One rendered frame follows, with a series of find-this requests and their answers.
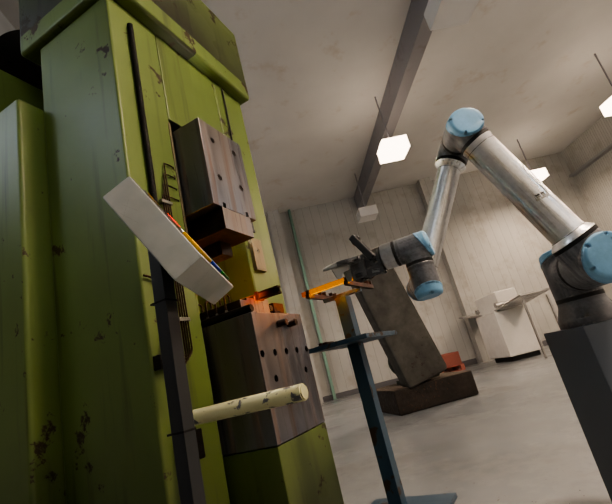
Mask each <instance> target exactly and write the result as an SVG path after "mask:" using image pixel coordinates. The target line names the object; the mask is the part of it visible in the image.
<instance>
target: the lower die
mask: <svg viewBox="0 0 612 504"><path fill-rule="evenodd" d="M248 304H252V305H253V307H254V311H253V312H264V313H270V308H269V304H268V299H264V301H256V300H255V296H252V297H249V298H244V299H239V300H237V301H234V302H231V303H228V304H226V306H227V310H228V311H231V310H234V309H236V308H239V307H242V306H245V305H248ZM217 311H218V314H222V313H225V307H224V305H223V306H220V307H217ZM215 314H216V313H215V308H214V309H212V310H209V311H208V316H209V318H211V317H214V316H215ZM205 319H206V312H203V313H200V320H201V321H202V320H205Z"/></svg>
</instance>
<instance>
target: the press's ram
mask: <svg viewBox="0 0 612 504"><path fill-rule="evenodd" d="M172 137H173V143H174V149H175V155H176V162H177V168H178V174H179V180H180V186H181V192H182V198H183V205H184V211H185V217H186V223H188V222H190V221H192V220H194V219H197V218H199V217H201V216H203V215H205V214H207V213H209V212H211V211H213V210H215V209H218V208H220V207H224V208H227V209H229V210H232V211H234V212H237V213H239V214H241V215H244V216H246V217H249V218H250V220H251V222H254V221H256V217H255V213H254V208H253V203H252V199H251V194H250V190H249V185H248V180H247V176H246V171H245V167H244V162H243V157H242V153H241V148H240V145H239V144H237V143H236V142H234V141H233V140H231V139H230V138H228V137H227V136H225V135H224V134H222V133H221V132H219V131H218V130H216V129H215V128H213V127H212V126H210V125H209V124H207V123H206V122H204V121H203V120H201V119H200V118H198V117H197V118H196V119H194V120H192V121H191V122H189V123H187V124H186V125H184V126H182V127H181V128H179V129H177V130H176V131H174V132H172Z"/></svg>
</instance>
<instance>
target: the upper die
mask: <svg viewBox="0 0 612 504"><path fill-rule="evenodd" d="M187 229H188V235H189V236H190V237H191V238H192V239H193V240H194V241H195V242H196V243H197V244H198V245H199V246H200V247H201V248H202V249H203V248H205V247H208V246H210V245H212V244H214V243H217V242H219V241H222V242H225V243H229V244H231V247H233V246H236V245H238V244H240V243H243V242H245V241H248V240H250V239H252V238H254V234H253V229H252V224H251V220H250V218H249V217H246V216H244V215H241V214H239V213H237V212H234V211H232V210H229V209H227V208H224V207H220V208H218V209H215V210H213V211H211V212H209V213H207V214H205V215H203V216H201V217H199V218H197V219H194V220H192V221H190V222H188V223H187Z"/></svg>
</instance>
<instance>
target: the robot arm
mask: <svg viewBox="0 0 612 504"><path fill-rule="evenodd" d="M468 160H469V161H470V162H471V163H472V164H473V165H474V166H475V167H476V168H477V169H478V170H479V171H480V172H481V173H482V174H483V175H484V176H485V177H486V178H487V179H488V180H489V181H490V182H491V183H492V184H493V185H494V186H495V187H496V188H497V189H498V190H499V191H500V192H501V193H502V194H503V195H504V196H505V197H506V198H507V199H508V200H509V201H510V202H511V203H512V204H513V205H514V206H515V207H516V209H517V210H518V211H519V212H520V213H521V214H522V215H523V216H524V217H525V218H526V219H527V220H528V221H529V222H530V223H531V224H532V225H533V226H534V227H535V228H536V229H537V230H538V231H539V232H540V233H541V234H542V235H543V236H544V237H545V238H546V239H547V240H548V241H549V242H550V243H551V244H552V249H550V250H548V251H546V252H545V253H543V254H542V255H541V256H540V257H539V263H540V268H541V269H542V271H543V274H544V276H545V278H546V281H547V283H548V285H549V288H550V290H551V293H552V295H553V297H554V300H555V302H556V304H557V307H558V325H559V328H560V330H566V329H571V328H576V327H580V326H585V325H589V324H594V323H598V322H602V321H606V320H610V319H612V300H611V299H610V298H609V297H608V296H607V295H606V293H605V290H604V288H603V285H606V284H609V283H612V231H602V230H601V229H600V228H599V227H598V226H597V225H596V224H595V223H589V222H583V221H582V220H581V219H580V218H579V217H578V216H577V215H576V214H574V213H573V212H572V211H571V210H570V209H569V208H568V207H567V206H566V205H565V204H564V203H563V202H562V201H561V200H560V199H559V198H558V197H557V196H556V195H555V194H554V193H553V192H552V191H551V190H550V189H549V188H548V187H546V186H545V185H544V184H543V183H542V182H541V181H540V180H539V179H538V178H537V177H536V176H535V175H534V174H533V173H532V172H531V171H530V170H529V169H528V168H527V167H526V166H525V165H524V164H523V163H522V162H521V161H520V160H518V159H517V158H516V157H515V156H514V155H513V154H512V153H511V152H510V151H509V150H508V149H507V148H506V147H505V146H504V145H503V144H502V143H501V142H500V141H499V140H498V139H497V138H496V137H495V136H494V135H493V134H491V131H490V130H489V129H488V128H487V127H486V126H485V125H484V117H483V115H482V113H481V112H480V111H478V110H477V109H474V108H460V109H458V110H456V111H455V112H453V113H452V114H451V116H450V117H449V119H448V121H447V123H446V128H445V131H444V134H443V136H442V140H441V143H440V146H439V150H438V153H437V157H436V161H435V167H436V168H437V173H436V177H435V181H434V185H433V189H432V193H431V197H430V201H429V205H428V209H427V213H426V217H425V221H424V225H423V229H422V231H419V232H416V233H413V234H410V235H408V236H405V237H402V238H399V239H396V240H394V241H391V242H388V243H385V244H382V245H380V246H379V249H376V250H375V254H376V255H375V254H374V253H373V252H372V251H371V250H370V249H369V248H368V247H367V246H366V245H365V244H364V243H363V242H362V240H361V238H360V237H359V236H355V235H352V236H351V237H350V238H349V240H350V241H351V243H352V245H354V246H356V247H357V248H358V249H359V250H360V251H361V252H362V253H363V254H362V255H359V256H355V257H352V258H348V259H344V260H341V261H338V262H336V263H333V264H331V265H328V266H326V267H325V268H324V269H323V272H324V271H328V270H332V272H333V273H334V275H335V277H336V278H337V279H342V277H343V274H344V276H345V277H346V279H347V281H348V282H351V281H352V277H353V281H358V282H363V281H366V280H369V279H373V278H374V277H373V276H376V275H379V274H382V273H383V274H385V273H387V270H386V269H388V270H389V269H392V268H395V267H398V266H402V265H406V268H407V271H408V274H409V277H410V278H409V282H408V283H407V286H406V290H407V293H408V295H409V296H410V297H411V298H412V299H413V300H416V301H425V300H428V299H432V298H435V297H437V296H439V295H441V294H442V293H443V285H442V283H441V281H440V278H439V275H438V272H437V269H438V265H439V261H440V256H441V252H442V248H443V244H444V240H445V236H446V231H447V227H448V223H449V219H450V215H451V210H452V206H453V202H454V198H455V194H456V189H457V185H458V181H459V177H460V173H462V172H464V171H465V169H466V165H467V162H468ZM376 261H377V263H376Z"/></svg>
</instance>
